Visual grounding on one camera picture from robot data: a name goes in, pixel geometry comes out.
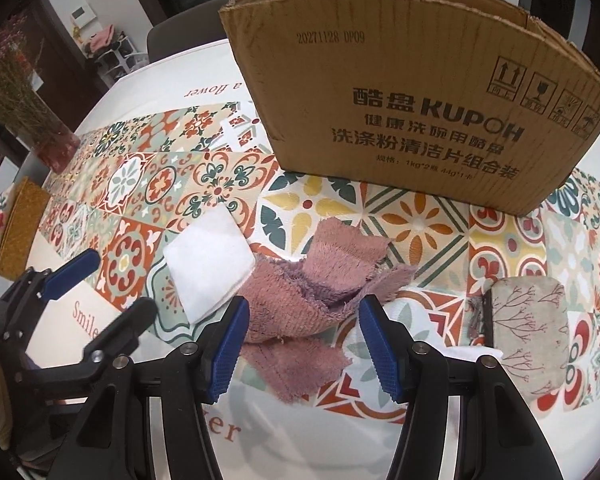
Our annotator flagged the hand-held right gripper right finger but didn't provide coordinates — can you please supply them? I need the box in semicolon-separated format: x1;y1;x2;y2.
358;296;563;480

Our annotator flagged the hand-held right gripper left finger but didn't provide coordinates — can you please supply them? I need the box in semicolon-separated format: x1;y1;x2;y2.
47;296;251;480

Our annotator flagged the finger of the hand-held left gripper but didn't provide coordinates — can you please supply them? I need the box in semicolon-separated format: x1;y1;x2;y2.
80;297;159;377
2;249;102;307

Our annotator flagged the pink fuzzy cloth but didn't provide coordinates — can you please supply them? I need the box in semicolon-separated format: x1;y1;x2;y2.
237;217;419;404

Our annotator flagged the brown cardboard box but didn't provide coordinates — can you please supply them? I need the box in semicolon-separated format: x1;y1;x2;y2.
218;0;600;217

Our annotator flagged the woven yellow tissue box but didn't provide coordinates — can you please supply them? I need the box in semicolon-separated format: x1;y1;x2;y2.
0;176;52;277

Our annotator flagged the white folded cloth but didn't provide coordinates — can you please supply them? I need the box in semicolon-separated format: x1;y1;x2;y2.
162;205;256;325

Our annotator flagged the tile-print white tablecloth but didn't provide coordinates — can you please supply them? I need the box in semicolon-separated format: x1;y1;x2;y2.
0;37;600;480

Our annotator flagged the glass vase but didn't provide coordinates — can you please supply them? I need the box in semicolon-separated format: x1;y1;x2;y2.
29;105;84;174

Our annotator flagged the grey branch-print pouch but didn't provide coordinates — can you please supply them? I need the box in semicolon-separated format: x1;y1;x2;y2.
471;276;569;397

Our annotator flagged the dried flower bouquet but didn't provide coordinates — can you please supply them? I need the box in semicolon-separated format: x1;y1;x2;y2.
0;12;62;137

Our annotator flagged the dark wooden door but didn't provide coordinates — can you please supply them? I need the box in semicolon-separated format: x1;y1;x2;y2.
30;0;106;106

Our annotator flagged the white storage rack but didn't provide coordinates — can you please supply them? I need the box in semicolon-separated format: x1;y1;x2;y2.
81;25;149;87

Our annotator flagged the grey dining chair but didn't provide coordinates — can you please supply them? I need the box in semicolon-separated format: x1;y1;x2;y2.
146;14;232;64

